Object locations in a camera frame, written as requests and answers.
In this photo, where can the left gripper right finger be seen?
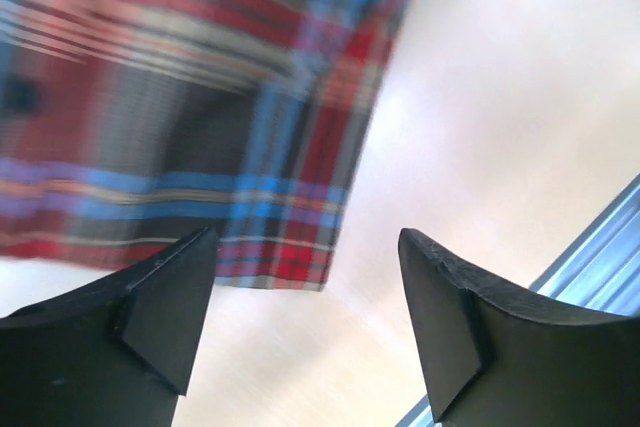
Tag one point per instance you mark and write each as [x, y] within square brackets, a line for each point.
[494, 353]

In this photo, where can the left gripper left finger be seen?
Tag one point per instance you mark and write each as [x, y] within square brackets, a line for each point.
[118, 351]

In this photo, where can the plaid long sleeve shirt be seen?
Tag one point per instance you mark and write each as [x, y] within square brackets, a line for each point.
[128, 124]

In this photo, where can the aluminium front rail frame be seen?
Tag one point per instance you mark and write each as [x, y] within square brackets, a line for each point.
[598, 271]

